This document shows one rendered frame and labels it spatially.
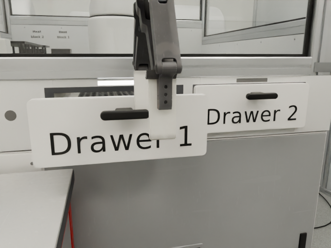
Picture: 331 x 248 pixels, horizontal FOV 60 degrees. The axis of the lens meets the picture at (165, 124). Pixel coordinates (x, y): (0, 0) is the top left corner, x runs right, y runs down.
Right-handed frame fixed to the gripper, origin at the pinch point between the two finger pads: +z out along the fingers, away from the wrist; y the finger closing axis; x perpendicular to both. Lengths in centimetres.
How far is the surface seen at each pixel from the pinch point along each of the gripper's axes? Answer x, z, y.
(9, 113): 24.6, 3.3, 24.7
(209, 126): -17.5, 7.8, 22.9
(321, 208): -133, 91, 108
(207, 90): -16.6, -0.6, 22.9
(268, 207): -36, 32, 25
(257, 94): -27.1, 0.1, 19.3
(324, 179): -151, 81, 127
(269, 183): -35.6, 24.8, 24.6
